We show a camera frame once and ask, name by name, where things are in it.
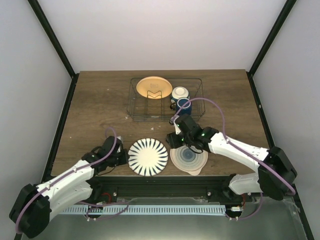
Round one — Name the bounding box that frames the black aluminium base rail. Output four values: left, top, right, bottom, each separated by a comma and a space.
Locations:
87, 174, 241, 203

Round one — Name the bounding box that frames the dark blue mug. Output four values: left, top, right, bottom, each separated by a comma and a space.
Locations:
170, 97, 192, 116

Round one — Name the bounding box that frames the left black frame post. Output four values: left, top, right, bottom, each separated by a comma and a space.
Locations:
26, 0, 77, 78

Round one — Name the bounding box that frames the orange plastic plate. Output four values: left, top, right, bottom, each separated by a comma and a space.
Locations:
136, 76, 173, 99

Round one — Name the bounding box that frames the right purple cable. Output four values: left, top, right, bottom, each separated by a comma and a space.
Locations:
169, 97, 296, 221

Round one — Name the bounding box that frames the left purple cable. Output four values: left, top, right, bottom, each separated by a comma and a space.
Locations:
15, 126, 130, 234

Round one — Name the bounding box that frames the black wire dish rack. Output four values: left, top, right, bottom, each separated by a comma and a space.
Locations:
126, 77, 204, 122

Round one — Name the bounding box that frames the purple cable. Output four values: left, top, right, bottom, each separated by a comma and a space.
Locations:
15, 126, 130, 234
169, 97, 296, 221

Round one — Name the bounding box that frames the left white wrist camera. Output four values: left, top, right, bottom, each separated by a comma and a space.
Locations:
115, 135, 123, 153

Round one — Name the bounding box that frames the cream and teal bowl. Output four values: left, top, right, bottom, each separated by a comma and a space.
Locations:
170, 86, 190, 103

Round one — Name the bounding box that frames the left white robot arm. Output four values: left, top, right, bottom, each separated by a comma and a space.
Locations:
9, 136, 128, 238

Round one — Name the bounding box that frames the right black frame post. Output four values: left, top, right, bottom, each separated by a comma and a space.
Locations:
248, 0, 297, 76

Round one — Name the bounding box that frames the light blue slotted cable duct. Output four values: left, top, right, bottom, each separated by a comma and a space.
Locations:
61, 205, 226, 216

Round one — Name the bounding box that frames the white blue striped plate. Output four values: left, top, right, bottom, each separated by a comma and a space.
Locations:
128, 138, 169, 177

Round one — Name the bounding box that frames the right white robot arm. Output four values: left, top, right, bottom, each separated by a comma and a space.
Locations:
166, 114, 297, 202

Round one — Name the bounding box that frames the black frame post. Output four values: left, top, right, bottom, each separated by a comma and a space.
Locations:
26, 0, 77, 78
248, 0, 297, 76

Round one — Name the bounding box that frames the clear plastic lidded bowl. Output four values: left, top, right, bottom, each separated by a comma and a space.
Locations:
169, 145, 208, 176

